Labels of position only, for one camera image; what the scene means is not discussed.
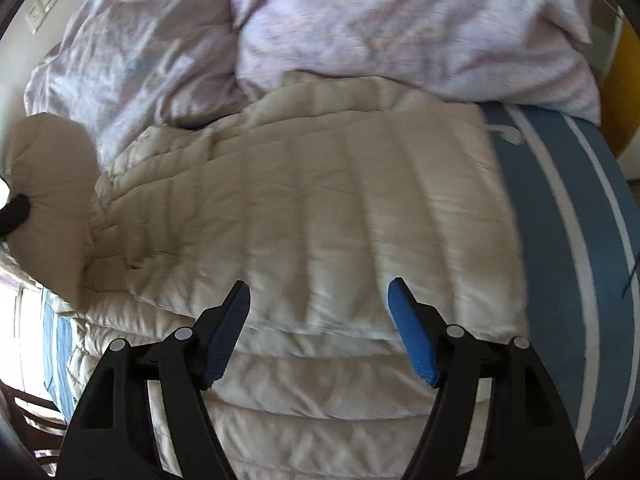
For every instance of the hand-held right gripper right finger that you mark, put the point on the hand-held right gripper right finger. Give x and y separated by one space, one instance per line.
411 336

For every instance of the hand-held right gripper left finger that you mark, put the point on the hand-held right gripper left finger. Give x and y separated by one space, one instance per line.
229 331

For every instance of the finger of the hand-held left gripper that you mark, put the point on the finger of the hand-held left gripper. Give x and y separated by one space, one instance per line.
14 214

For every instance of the cream puffer jacket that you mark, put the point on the cream puffer jacket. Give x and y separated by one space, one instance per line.
325 210

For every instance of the dark wooden chair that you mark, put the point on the dark wooden chair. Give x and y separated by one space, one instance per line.
30 422

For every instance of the lilac floral duvet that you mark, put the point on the lilac floral duvet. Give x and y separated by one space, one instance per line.
400 25

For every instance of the white wall switch panel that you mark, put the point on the white wall switch panel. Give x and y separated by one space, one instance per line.
44 10

